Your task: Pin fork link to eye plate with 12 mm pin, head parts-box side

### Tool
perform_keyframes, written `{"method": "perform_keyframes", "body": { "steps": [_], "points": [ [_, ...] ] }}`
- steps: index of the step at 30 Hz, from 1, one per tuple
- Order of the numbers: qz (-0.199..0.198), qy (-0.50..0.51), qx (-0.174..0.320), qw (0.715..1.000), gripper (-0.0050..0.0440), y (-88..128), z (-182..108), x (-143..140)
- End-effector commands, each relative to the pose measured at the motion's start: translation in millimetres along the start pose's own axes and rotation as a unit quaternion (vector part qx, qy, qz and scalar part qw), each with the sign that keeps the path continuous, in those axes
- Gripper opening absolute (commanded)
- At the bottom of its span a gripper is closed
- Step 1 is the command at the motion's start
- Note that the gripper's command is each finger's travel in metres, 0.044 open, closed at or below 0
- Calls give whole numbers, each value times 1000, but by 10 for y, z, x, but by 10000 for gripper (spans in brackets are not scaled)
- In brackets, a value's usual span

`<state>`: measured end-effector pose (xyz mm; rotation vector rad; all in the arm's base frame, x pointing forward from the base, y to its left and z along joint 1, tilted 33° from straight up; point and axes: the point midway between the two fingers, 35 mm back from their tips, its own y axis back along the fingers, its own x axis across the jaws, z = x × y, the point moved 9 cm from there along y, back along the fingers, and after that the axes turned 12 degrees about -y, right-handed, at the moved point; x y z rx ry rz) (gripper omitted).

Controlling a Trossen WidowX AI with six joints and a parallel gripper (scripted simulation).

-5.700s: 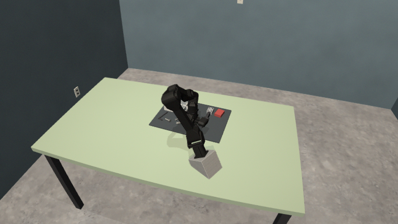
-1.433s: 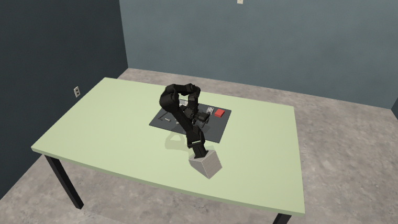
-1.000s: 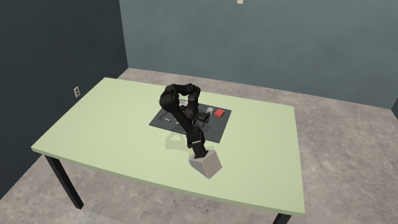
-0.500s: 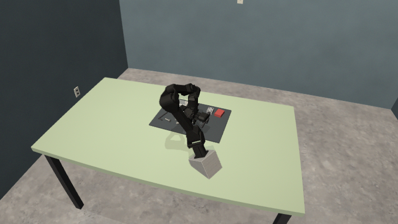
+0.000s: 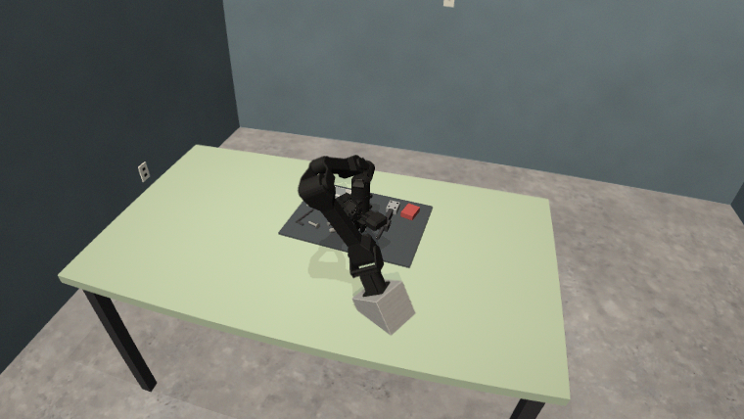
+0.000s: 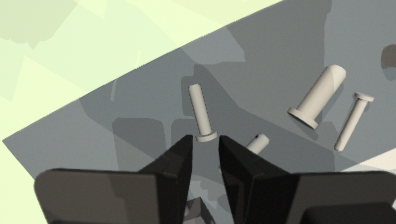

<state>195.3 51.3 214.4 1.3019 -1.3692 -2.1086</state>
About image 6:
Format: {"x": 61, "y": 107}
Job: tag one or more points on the grey metal clevis fork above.
{"x": 196, "y": 212}

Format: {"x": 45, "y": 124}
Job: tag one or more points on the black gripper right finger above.
{"x": 259, "y": 192}

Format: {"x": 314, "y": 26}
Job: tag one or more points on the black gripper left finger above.
{"x": 120, "y": 197}

